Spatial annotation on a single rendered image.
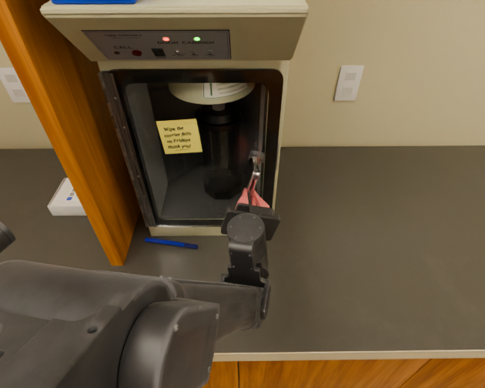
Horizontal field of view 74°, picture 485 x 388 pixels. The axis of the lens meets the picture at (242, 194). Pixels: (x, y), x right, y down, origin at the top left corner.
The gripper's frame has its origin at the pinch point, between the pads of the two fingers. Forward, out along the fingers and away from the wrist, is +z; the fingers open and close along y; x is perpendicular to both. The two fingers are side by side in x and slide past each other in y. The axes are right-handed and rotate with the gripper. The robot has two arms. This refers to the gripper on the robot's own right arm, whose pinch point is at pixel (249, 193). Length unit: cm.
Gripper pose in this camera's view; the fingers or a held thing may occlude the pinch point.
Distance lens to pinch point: 67.6
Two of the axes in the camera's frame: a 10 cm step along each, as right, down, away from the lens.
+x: -2.4, 7.0, 6.8
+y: -9.7, -1.7, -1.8
